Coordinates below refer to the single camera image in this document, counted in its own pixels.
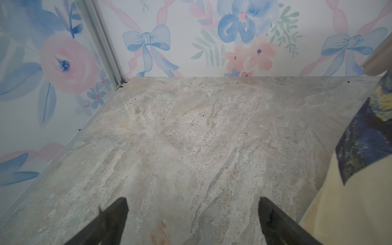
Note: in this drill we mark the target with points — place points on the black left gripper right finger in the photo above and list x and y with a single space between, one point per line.
278 228

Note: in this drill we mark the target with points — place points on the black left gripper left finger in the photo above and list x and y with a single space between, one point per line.
107 228

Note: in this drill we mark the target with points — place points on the cream canvas shopping bag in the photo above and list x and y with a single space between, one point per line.
354 205

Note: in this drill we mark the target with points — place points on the aluminium corner post left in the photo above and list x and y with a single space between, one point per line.
95 21

